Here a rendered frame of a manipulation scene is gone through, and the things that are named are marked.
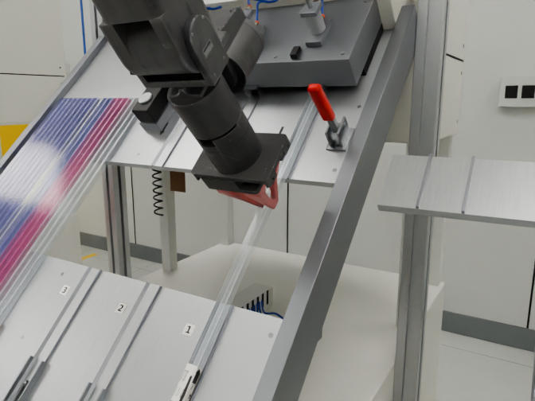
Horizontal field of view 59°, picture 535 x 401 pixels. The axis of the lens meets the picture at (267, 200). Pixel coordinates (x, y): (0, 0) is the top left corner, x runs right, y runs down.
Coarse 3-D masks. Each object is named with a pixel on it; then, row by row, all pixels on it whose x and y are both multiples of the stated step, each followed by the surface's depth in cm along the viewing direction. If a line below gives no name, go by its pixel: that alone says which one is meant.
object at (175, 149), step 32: (384, 32) 71; (96, 64) 101; (64, 96) 98; (96, 96) 93; (128, 96) 88; (256, 96) 74; (288, 96) 71; (352, 96) 66; (256, 128) 69; (288, 128) 67; (320, 128) 65; (128, 160) 77; (160, 160) 74; (192, 160) 71; (320, 160) 61
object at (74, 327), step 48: (48, 288) 66; (96, 288) 63; (144, 288) 59; (0, 336) 64; (48, 336) 61; (96, 336) 58; (144, 336) 55; (192, 336) 53; (240, 336) 51; (0, 384) 59; (48, 384) 56; (96, 384) 54; (144, 384) 52; (240, 384) 48
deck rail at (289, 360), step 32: (384, 64) 65; (384, 96) 63; (384, 128) 64; (352, 160) 58; (352, 192) 56; (320, 224) 54; (352, 224) 58; (320, 256) 51; (320, 288) 51; (288, 320) 48; (320, 320) 52; (288, 352) 46; (288, 384) 47
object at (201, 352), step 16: (304, 112) 66; (304, 128) 64; (288, 160) 62; (256, 224) 57; (256, 240) 57; (240, 256) 55; (240, 272) 54; (224, 288) 54; (224, 304) 52; (208, 320) 52; (208, 336) 51; (208, 352) 51
